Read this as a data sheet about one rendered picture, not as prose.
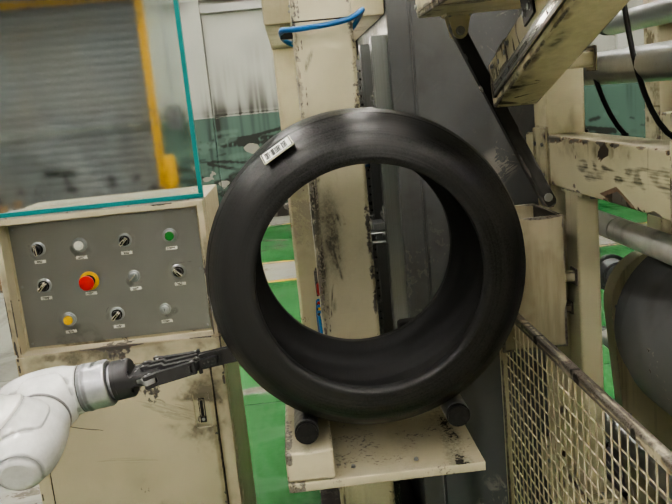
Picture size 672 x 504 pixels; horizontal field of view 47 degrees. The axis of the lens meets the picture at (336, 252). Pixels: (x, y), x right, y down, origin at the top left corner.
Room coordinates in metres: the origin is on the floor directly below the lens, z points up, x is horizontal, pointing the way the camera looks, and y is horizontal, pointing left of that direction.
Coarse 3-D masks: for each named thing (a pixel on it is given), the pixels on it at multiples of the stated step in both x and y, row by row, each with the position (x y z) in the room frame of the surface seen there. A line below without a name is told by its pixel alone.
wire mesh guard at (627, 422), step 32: (512, 352) 1.64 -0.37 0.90; (544, 352) 1.39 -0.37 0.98; (512, 384) 1.67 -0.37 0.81; (512, 416) 1.67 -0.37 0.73; (544, 416) 1.43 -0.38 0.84; (576, 416) 1.25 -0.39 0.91; (512, 448) 1.72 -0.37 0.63; (544, 448) 1.46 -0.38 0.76; (576, 448) 1.27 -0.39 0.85; (512, 480) 1.72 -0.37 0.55
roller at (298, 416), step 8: (296, 416) 1.37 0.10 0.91; (304, 416) 1.34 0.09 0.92; (312, 416) 1.35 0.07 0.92; (296, 424) 1.33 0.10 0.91; (304, 424) 1.32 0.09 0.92; (312, 424) 1.32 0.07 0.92; (296, 432) 1.32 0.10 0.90; (304, 432) 1.32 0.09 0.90; (312, 432) 1.32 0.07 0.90; (304, 440) 1.32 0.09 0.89; (312, 440) 1.32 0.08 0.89
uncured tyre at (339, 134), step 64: (320, 128) 1.32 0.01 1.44; (384, 128) 1.31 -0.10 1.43; (256, 192) 1.29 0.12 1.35; (448, 192) 1.58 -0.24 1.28; (256, 256) 1.28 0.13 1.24; (512, 256) 1.31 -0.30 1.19; (256, 320) 1.29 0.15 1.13; (448, 320) 1.57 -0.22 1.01; (512, 320) 1.34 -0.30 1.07; (320, 384) 1.29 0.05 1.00; (384, 384) 1.32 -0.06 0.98; (448, 384) 1.30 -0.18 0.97
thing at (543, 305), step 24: (528, 216) 1.83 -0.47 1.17; (552, 216) 1.64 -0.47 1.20; (528, 240) 1.64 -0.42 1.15; (552, 240) 1.64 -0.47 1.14; (528, 264) 1.64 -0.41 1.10; (552, 264) 1.64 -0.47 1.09; (528, 288) 1.64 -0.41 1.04; (552, 288) 1.64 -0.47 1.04; (528, 312) 1.64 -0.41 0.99; (552, 312) 1.64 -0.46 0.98; (552, 336) 1.64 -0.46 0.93
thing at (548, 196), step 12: (468, 36) 1.64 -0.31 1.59; (468, 48) 1.64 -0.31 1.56; (468, 60) 1.64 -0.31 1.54; (480, 60) 1.64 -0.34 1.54; (480, 72) 1.64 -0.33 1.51; (480, 84) 1.64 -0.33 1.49; (492, 108) 1.65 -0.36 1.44; (504, 108) 1.64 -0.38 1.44; (504, 120) 1.64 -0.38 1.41; (504, 132) 1.66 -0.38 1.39; (516, 132) 1.64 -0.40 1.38; (516, 144) 1.64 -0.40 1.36; (516, 156) 1.67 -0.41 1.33; (528, 156) 1.65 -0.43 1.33; (528, 168) 1.65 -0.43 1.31; (540, 180) 1.65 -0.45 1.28; (540, 192) 1.65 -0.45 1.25; (552, 192) 1.65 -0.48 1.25; (552, 204) 1.65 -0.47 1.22
